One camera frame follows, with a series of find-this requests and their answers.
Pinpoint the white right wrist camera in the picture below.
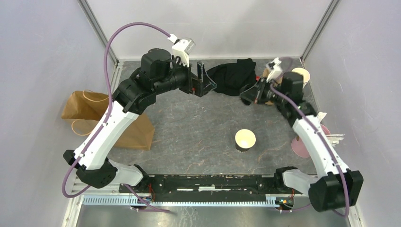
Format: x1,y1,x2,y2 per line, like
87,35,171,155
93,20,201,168
266,57,283,82

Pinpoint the black paper coffee cup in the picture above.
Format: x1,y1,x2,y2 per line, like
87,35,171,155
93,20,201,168
235,129,256,152

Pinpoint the pink straw holder cup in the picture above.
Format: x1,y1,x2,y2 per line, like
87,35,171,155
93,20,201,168
291,135,329,158

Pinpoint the brown paper bag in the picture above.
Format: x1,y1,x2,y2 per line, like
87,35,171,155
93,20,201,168
61,90,155,150

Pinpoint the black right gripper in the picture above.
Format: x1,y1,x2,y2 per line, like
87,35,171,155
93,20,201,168
241,76,288,106

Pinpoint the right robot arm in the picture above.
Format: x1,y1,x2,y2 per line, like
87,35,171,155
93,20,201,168
239,72,364,217

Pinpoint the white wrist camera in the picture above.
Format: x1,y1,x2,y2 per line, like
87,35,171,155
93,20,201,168
168,34,196,68
266,57,283,82

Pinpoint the brown cardboard cup carrier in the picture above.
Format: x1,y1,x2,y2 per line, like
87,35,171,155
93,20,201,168
262,68,282,105

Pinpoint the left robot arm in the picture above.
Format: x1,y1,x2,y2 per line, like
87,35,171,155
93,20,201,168
63,48,216,193

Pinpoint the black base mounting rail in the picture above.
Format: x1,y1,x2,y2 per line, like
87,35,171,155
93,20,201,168
119,174,300,202

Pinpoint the black cloth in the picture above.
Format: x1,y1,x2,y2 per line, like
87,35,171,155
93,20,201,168
207,58,256,96

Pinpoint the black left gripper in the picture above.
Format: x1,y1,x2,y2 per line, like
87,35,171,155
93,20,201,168
154,55,217,97

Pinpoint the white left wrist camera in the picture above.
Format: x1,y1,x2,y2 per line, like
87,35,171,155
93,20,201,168
168,34,196,68

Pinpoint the stack of white paper cups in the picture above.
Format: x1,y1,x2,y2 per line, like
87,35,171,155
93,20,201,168
292,67,310,88

